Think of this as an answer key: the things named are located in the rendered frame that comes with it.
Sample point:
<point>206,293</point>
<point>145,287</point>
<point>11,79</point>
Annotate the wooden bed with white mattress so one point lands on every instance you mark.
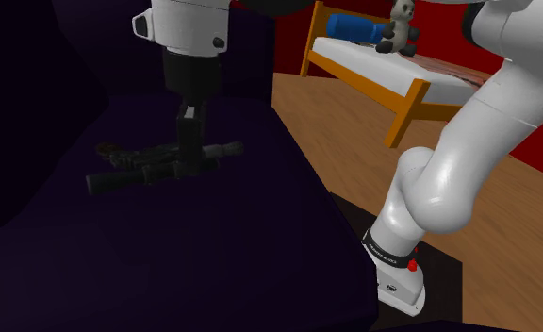
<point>372,62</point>

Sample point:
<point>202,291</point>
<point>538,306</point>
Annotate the dark purple sofa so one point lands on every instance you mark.
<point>234,257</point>

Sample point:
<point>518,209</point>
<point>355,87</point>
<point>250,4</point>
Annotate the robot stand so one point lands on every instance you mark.
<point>441,294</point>

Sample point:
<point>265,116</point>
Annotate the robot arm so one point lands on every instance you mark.
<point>455,151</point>

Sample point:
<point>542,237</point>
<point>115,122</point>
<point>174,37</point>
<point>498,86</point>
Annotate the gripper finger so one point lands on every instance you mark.
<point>190,147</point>

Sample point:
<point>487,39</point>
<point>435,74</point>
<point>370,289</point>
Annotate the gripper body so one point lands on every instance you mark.
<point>191,73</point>

